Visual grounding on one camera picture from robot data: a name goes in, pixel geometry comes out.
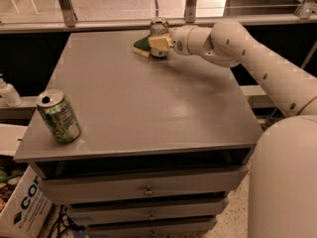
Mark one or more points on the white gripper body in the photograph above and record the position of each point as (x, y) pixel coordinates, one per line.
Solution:
(178, 40)

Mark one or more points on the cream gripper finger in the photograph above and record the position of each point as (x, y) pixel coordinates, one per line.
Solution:
(162, 42)

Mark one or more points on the white 7up can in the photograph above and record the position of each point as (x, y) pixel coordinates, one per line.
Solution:
(158, 26)

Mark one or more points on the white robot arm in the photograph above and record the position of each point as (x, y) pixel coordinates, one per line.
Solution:
(283, 176)

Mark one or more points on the green and yellow sponge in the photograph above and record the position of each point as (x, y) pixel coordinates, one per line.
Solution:
(142, 47)

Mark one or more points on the green soda can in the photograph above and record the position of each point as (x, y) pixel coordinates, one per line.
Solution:
(56, 111)

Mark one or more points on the grey drawer cabinet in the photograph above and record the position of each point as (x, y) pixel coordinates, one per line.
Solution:
(140, 115)

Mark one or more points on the white plastic bottle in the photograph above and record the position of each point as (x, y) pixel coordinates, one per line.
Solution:
(9, 93)

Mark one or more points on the top grey drawer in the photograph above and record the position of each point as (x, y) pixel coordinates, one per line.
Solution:
(145, 185)

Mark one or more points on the grey drawer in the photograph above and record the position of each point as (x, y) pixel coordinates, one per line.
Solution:
(152, 229)
(148, 211)
(145, 185)

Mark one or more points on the bottom grey drawer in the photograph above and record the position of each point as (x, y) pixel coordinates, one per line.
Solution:
(152, 229)

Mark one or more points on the middle grey drawer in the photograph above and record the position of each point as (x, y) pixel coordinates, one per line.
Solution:
(148, 211)

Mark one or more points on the white cardboard box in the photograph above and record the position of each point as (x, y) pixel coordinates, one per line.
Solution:
(24, 208)

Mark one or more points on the metal window frame rail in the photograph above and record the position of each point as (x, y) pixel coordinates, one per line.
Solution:
(85, 15)

